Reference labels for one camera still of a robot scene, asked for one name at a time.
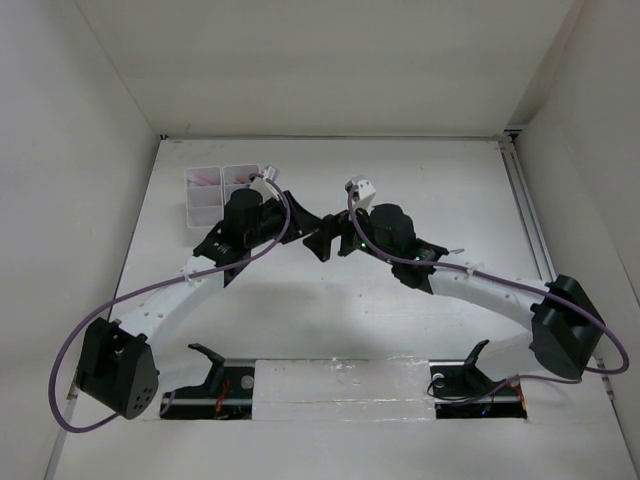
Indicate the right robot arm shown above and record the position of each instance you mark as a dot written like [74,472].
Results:
[561,327]

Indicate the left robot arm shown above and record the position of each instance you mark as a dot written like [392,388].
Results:
[117,366]

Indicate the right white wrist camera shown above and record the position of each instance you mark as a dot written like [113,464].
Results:
[360,194]

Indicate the aluminium rail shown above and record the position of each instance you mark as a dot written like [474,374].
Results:
[529,220]

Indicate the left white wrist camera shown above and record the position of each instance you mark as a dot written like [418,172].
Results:
[264,181]

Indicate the pink highlighter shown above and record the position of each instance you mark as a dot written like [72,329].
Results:
[199,180]

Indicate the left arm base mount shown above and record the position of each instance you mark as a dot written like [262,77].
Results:
[212,389]

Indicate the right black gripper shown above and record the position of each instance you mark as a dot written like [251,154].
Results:
[332,226]

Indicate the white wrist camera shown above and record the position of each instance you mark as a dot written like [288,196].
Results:
[264,181]
[360,194]

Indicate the white compartment organizer tray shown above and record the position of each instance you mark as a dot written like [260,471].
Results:
[205,204]

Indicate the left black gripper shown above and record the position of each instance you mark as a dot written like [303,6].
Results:
[301,224]

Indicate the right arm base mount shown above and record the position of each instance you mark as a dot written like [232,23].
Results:
[461,391]

